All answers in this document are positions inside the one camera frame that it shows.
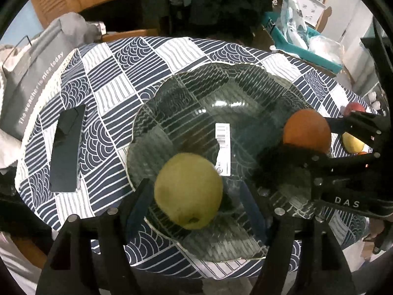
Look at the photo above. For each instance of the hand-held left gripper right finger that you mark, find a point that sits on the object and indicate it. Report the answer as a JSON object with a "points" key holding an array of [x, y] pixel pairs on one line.
{"points": [[251, 204]]}

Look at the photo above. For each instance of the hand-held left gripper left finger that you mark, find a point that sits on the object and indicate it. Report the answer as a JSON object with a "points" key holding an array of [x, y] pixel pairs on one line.
{"points": [[137, 204]]}

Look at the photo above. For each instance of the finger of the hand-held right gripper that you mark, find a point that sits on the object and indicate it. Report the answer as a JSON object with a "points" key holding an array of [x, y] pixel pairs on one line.
{"points": [[285, 163], [356, 123]]}

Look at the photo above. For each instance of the large red apple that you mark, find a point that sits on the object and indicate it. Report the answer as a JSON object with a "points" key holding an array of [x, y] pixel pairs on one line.
{"points": [[353, 108]]}

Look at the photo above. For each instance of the large orange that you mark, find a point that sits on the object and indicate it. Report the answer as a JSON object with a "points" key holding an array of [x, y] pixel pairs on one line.
{"points": [[307, 130]]}

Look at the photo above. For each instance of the yellow-green apple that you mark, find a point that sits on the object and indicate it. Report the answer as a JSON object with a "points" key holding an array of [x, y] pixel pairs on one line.
{"points": [[187, 190]]}

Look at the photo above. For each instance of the ribbed glass plate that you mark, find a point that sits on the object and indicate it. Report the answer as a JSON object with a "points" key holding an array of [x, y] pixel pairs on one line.
{"points": [[199, 107]]}

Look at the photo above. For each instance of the yellow pear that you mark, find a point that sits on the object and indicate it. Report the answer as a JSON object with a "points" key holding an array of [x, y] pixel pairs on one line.
{"points": [[351, 143]]}

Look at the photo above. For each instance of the clear plastic bag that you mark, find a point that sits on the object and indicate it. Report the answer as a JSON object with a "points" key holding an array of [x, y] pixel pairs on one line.
{"points": [[327, 49]]}

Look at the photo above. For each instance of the teal cardboard box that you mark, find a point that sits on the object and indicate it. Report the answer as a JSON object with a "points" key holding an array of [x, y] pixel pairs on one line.
{"points": [[307, 53]]}

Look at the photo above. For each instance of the black phone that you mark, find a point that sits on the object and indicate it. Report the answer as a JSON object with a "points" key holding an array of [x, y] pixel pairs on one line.
{"points": [[66, 153]]}

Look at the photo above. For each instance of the printed cardboard box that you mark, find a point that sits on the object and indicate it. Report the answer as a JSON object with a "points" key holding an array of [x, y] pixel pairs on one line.
{"points": [[310, 6]]}

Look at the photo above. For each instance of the white printed plastic bag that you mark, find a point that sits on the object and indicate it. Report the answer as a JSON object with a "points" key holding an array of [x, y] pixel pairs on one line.
{"points": [[293, 12]]}

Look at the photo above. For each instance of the navy white patterned tablecloth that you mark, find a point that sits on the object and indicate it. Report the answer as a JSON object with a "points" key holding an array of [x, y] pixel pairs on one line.
{"points": [[116, 76]]}

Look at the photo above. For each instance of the grey bag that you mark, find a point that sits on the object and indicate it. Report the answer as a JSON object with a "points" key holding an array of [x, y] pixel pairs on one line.
{"points": [[43, 67]]}

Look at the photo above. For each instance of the wooden chair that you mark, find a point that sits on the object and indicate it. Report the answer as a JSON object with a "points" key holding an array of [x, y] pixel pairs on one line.
{"points": [[132, 33]]}

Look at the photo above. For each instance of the dark hanging jacket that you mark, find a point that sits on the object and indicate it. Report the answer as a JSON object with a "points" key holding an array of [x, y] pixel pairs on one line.
{"points": [[215, 0]]}

